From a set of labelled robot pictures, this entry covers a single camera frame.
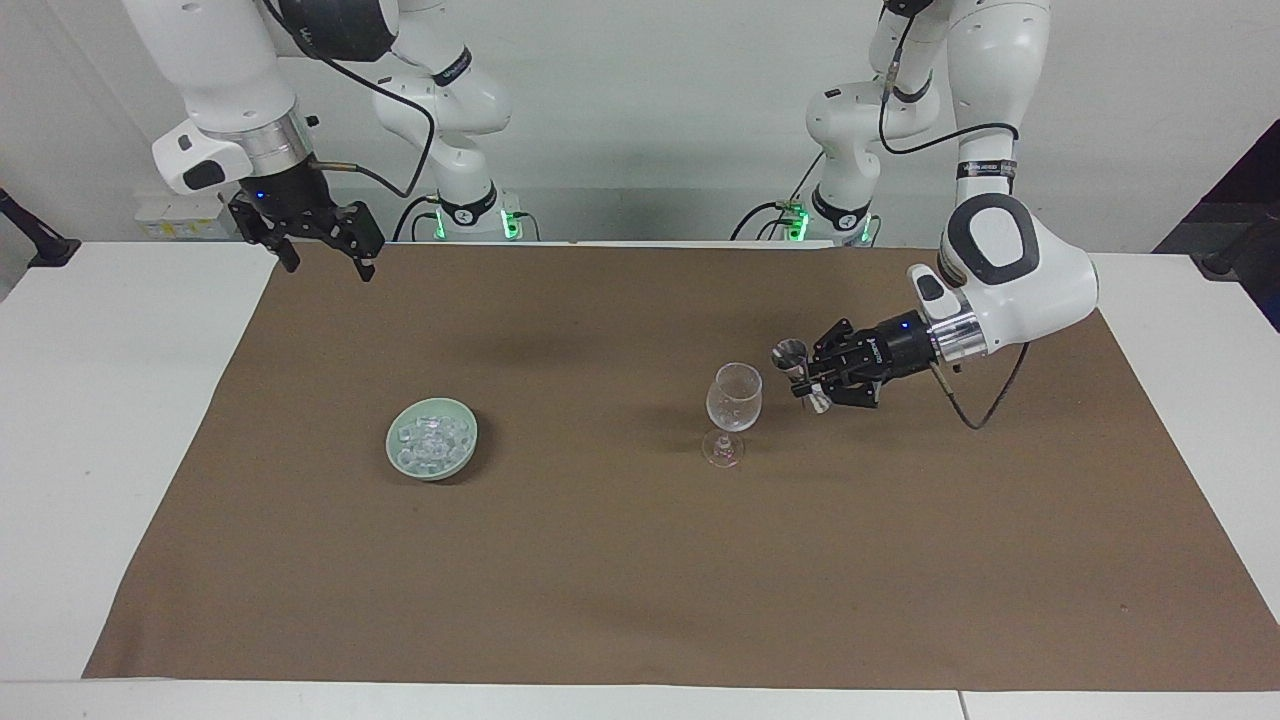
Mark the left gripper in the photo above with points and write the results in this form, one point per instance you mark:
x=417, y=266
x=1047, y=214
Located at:
x=900, y=347

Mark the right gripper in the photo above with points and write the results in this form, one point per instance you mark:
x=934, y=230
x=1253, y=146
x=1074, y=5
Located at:
x=288, y=195

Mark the silver metal jigger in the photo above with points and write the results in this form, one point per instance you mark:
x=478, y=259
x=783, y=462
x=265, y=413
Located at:
x=790, y=353

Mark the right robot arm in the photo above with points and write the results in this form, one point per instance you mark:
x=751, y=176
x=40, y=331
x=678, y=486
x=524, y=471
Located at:
x=225, y=70

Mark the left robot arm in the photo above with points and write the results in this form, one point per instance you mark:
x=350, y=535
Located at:
x=1040, y=275

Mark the clear wine glass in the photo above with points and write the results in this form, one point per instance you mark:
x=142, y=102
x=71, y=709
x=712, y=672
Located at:
x=734, y=400

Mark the pale green bowl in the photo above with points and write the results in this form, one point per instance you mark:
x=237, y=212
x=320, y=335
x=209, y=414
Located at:
x=400, y=455

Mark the black stand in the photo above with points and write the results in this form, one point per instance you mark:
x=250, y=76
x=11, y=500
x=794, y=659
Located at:
x=1235, y=255
x=45, y=245

